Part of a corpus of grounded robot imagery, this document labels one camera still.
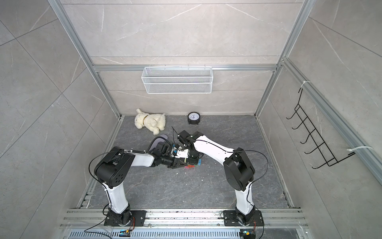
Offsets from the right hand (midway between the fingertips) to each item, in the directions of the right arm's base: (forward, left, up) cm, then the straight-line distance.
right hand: (194, 159), depth 88 cm
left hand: (-2, +5, -4) cm, 6 cm away
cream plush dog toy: (+27, +28, +4) cm, 39 cm away
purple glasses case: (+4, +21, +13) cm, 25 cm away
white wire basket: (+48, +11, +24) cm, 55 cm away
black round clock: (+37, 0, -3) cm, 38 cm away
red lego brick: (-3, +2, -2) cm, 5 cm away
